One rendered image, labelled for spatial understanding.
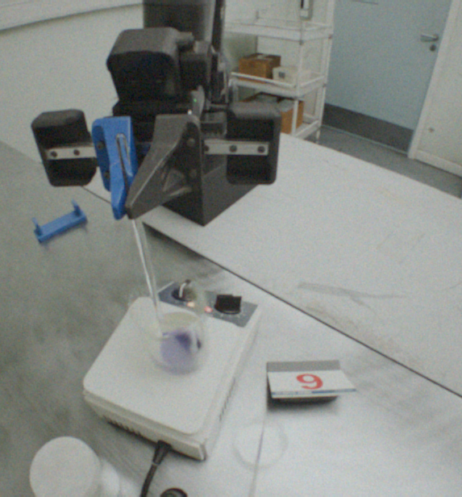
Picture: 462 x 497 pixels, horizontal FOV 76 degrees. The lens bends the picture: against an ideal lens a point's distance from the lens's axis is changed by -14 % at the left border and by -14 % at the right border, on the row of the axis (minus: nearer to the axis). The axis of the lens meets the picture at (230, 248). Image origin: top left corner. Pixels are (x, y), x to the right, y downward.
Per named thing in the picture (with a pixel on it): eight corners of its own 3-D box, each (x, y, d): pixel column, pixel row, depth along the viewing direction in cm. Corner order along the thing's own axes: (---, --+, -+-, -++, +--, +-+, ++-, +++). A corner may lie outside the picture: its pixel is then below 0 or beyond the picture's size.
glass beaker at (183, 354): (154, 323, 34) (138, 265, 28) (216, 327, 34) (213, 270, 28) (139, 385, 29) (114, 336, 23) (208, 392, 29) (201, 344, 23)
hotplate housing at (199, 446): (173, 292, 48) (166, 252, 42) (263, 318, 45) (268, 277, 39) (89, 436, 33) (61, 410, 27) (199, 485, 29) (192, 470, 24)
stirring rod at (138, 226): (163, 336, 31) (115, 131, 17) (169, 336, 31) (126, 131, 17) (162, 342, 30) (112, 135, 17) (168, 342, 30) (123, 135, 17)
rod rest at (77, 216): (81, 211, 62) (77, 196, 60) (88, 219, 60) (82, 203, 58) (35, 234, 57) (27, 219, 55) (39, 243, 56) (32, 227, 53)
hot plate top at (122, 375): (139, 298, 37) (138, 293, 36) (243, 330, 34) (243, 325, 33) (81, 390, 29) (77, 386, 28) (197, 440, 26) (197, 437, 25)
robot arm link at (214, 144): (83, 145, 32) (69, 87, 28) (268, 142, 32) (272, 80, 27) (48, 190, 26) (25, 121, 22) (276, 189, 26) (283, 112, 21)
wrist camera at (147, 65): (128, 100, 27) (118, 22, 23) (213, 100, 27) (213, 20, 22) (105, 131, 23) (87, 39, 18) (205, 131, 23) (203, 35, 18)
